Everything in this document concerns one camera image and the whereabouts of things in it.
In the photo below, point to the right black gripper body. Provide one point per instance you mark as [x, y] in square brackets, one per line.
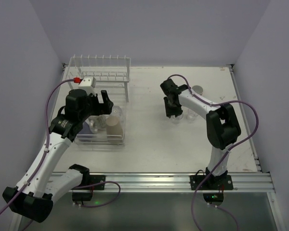
[171, 106]

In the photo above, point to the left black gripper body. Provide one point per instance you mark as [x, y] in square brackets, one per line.
[99, 106]

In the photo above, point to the clear glass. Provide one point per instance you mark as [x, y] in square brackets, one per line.
[191, 116]
[176, 119]

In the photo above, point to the pink coffee mug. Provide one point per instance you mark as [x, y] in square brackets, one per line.
[198, 89]

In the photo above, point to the beige cup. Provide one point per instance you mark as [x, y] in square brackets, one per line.
[113, 128]

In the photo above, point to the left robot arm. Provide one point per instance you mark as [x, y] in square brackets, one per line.
[33, 196]

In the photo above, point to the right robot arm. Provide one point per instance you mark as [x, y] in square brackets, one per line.
[222, 125]

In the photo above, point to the floral white mug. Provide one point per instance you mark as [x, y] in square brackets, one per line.
[97, 123]

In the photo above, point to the lavender cup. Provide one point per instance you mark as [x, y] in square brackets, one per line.
[85, 129]

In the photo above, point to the clear glass lower tier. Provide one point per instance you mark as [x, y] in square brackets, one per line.
[116, 111]

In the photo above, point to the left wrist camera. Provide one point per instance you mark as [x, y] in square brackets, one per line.
[87, 84]

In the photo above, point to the white wire dish rack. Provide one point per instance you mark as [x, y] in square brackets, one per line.
[112, 74]

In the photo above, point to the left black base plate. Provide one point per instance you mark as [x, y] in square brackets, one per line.
[92, 182]

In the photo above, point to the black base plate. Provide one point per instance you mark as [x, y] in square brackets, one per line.
[92, 182]
[222, 182]

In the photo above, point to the aluminium front rail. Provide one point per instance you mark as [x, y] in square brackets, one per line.
[168, 183]

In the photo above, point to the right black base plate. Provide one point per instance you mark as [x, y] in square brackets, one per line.
[222, 182]

